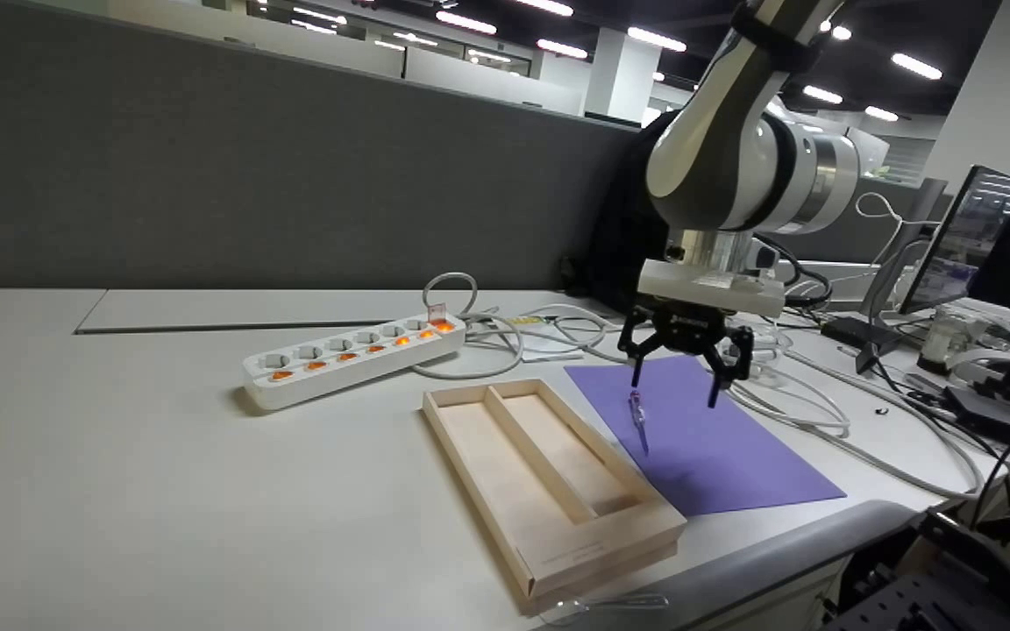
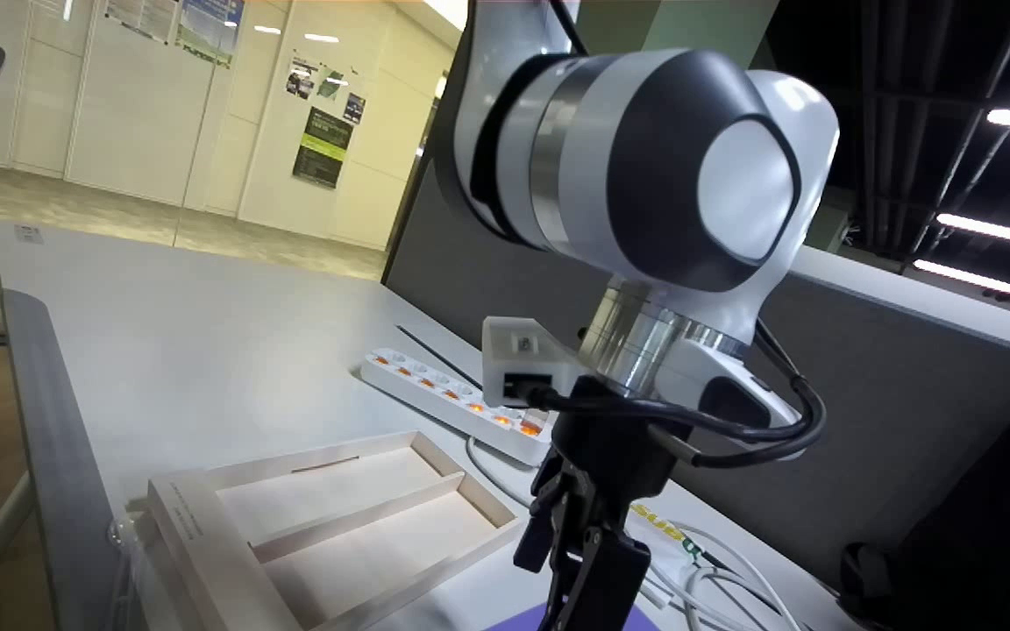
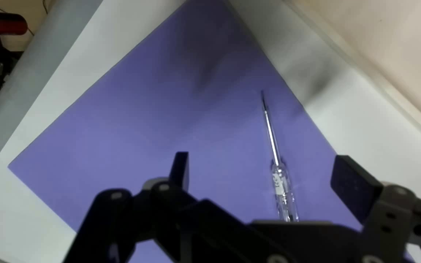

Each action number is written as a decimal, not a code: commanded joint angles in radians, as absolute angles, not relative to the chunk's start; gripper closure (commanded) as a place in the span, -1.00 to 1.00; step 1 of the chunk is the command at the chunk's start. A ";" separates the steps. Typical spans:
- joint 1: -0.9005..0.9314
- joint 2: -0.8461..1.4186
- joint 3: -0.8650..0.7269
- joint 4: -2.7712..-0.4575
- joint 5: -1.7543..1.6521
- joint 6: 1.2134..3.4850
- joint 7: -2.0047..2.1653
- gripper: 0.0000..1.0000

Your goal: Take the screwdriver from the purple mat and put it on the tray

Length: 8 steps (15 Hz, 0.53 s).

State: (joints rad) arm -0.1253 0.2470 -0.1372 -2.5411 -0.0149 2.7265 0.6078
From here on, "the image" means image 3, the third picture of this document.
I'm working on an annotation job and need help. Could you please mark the purple mat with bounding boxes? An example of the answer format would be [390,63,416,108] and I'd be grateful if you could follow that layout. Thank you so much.
[7,0,368,263]

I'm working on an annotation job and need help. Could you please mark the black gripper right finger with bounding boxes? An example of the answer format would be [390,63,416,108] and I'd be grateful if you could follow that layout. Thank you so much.
[328,155,421,263]

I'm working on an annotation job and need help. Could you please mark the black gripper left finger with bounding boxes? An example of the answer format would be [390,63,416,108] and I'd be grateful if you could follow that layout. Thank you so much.
[62,151,271,263]

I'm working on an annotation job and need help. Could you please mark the clear handle test screwdriver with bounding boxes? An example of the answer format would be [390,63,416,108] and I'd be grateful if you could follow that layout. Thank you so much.
[258,89,301,224]

